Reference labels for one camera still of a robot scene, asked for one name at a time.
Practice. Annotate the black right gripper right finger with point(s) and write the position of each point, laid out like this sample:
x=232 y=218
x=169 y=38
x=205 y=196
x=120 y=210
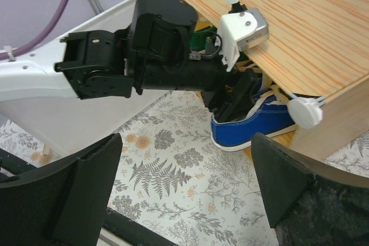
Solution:
x=306 y=201

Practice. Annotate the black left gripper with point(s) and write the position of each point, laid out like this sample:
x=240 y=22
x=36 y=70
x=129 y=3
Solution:
x=158 y=58

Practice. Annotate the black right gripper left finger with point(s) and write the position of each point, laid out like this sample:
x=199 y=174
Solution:
x=61 y=203

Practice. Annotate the blue sneaker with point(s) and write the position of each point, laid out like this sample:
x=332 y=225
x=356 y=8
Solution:
x=269 y=116
x=264 y=81

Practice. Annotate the green sneaker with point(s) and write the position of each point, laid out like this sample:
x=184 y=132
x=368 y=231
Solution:
x=200 y=36

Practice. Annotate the wooden shoe cabinet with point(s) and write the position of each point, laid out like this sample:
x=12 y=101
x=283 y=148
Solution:
x=319 y=48

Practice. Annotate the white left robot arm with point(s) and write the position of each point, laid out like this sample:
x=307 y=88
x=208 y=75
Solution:
x=153 y=52

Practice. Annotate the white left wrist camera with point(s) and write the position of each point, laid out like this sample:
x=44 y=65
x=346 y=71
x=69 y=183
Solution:
x=240 y=29

